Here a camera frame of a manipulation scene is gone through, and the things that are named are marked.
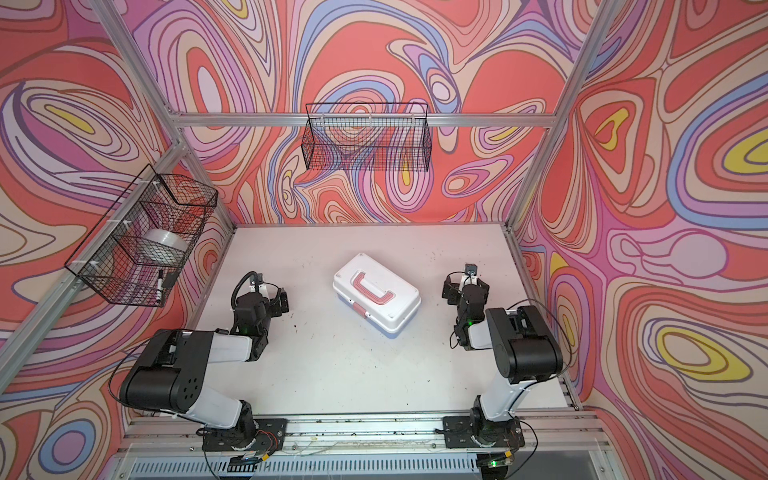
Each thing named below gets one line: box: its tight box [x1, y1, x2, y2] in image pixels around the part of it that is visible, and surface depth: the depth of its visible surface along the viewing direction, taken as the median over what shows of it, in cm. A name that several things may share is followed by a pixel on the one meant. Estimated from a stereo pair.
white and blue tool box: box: [332, 252, 421, 340], surface depth 90 cm
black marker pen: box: [156, 270, 163, 305], surface depth 73 cm
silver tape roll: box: [143, 228, 189, 253], surface depth 75 cm
